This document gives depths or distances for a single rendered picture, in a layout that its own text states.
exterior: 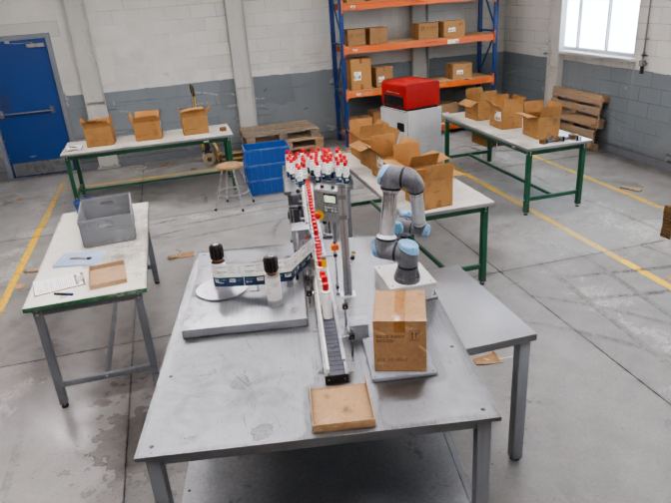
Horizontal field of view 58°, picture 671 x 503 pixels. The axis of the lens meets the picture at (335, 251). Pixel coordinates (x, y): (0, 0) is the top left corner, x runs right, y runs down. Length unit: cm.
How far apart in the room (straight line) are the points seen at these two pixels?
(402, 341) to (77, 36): 869
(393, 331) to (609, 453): 164
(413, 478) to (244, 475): 87
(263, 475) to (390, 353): 100
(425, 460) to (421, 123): 620
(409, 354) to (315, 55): 861
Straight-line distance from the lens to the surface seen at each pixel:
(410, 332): 276
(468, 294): 358
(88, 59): 1067
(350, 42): 1034
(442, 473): 330
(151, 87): 1072
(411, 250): 336
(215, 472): 344
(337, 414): 267
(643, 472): 385
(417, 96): 877
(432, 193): 501
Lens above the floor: 250
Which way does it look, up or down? 23 degrees down
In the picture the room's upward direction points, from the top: 4 degrees counter-clockwise
